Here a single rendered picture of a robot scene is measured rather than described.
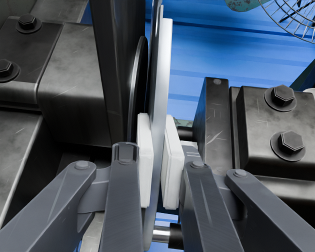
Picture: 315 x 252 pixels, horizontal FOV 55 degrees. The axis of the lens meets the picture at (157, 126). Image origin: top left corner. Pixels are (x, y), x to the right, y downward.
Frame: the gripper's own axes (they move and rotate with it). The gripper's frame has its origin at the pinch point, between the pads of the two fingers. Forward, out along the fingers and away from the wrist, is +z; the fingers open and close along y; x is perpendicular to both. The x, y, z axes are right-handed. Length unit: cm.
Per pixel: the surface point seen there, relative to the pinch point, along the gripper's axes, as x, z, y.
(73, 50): 4.5, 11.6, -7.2
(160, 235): -19.4, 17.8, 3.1
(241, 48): -2, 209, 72
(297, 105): 0.4, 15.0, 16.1
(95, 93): 1.6, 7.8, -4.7
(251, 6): 22, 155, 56
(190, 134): -9.0, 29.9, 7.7
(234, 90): 0.4, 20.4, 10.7
